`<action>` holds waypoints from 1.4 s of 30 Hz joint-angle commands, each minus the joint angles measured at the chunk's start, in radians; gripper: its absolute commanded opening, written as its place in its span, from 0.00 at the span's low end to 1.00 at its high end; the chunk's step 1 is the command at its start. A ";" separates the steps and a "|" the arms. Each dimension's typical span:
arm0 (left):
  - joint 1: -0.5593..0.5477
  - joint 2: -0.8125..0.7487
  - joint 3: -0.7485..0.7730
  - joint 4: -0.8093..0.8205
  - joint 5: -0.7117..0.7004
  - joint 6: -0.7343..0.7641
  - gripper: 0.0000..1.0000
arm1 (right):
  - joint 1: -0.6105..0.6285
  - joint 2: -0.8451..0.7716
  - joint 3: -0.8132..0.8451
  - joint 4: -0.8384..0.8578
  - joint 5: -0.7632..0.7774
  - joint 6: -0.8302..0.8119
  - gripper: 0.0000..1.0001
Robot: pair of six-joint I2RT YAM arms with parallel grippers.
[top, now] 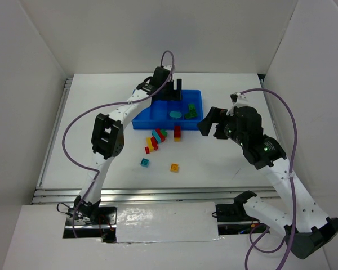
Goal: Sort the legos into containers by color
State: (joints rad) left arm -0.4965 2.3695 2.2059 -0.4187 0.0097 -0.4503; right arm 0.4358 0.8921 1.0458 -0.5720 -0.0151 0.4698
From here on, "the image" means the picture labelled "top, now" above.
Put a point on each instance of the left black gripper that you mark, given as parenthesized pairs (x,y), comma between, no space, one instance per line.
(171,91)

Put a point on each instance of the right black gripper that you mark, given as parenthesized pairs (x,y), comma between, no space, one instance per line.
(218,124)

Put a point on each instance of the green square lego brick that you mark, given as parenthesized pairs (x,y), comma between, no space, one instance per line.
(191,106)

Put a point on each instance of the teal rounded lego brick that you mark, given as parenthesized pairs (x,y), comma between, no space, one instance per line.
(175,115)

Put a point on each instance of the red tall lego brick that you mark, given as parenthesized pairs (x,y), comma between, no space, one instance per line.
(177,131)

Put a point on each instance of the green lego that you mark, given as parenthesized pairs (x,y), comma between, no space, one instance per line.
(164,133)

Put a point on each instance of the teal long lego brick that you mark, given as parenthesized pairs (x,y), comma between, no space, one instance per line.
(157,137)

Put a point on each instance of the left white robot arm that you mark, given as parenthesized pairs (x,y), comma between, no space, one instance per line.
(108,139)

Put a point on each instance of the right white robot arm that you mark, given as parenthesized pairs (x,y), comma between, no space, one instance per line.
(305,227)

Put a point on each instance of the blue divided plastic bin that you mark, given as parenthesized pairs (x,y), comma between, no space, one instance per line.
(167,114)

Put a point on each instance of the red yellow lego cluster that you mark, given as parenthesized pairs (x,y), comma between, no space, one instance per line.
(151,145)

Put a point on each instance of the small orange lego brick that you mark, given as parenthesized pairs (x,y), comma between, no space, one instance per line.
(174,168)

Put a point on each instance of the small teal lego brick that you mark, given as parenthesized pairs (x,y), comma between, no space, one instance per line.
(145,162)

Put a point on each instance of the white foil covered panel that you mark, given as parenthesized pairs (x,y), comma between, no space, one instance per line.
(166,222)

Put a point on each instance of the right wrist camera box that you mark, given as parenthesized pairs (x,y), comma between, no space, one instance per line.
(239,100)

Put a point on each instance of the aluminium front rail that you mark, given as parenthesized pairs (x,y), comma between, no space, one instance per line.
(160,195)

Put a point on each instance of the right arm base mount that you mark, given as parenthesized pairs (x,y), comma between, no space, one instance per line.
(233,221)

